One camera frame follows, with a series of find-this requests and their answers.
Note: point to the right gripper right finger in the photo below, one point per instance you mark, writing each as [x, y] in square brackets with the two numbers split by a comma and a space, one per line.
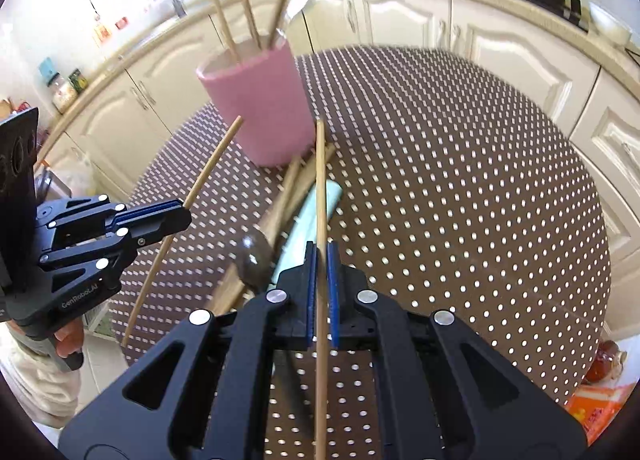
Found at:
[442, 391]

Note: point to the orange plastic bag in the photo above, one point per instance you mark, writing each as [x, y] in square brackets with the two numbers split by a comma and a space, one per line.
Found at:
[608, 384]

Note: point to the light sleeve left forearm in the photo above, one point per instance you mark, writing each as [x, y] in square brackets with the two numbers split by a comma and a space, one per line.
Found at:
[48, 394]

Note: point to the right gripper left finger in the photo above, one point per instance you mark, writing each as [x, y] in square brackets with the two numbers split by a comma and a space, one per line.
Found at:
[201, 392]

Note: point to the cream lower cabinets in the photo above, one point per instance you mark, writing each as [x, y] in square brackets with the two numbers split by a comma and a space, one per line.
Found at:
[587, 88]

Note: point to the person's left hand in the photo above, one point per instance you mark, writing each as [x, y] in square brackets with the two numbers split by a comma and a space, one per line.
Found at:
[65, 342]

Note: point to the steel spoon in cup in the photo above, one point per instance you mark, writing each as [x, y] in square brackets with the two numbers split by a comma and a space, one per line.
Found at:
[293, 24]

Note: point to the pink utensil cup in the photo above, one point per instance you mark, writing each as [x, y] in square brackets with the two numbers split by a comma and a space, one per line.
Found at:
[265, 90]

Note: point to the white ceramic bowl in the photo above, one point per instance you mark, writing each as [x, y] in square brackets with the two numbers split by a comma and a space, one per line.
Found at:
[609, 27]

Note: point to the glass jar on counter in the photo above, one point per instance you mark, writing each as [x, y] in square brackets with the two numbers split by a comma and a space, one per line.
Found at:
[63, 93]

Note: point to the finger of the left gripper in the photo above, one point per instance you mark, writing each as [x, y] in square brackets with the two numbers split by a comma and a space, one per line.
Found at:
[84, 220]
[77, 264]

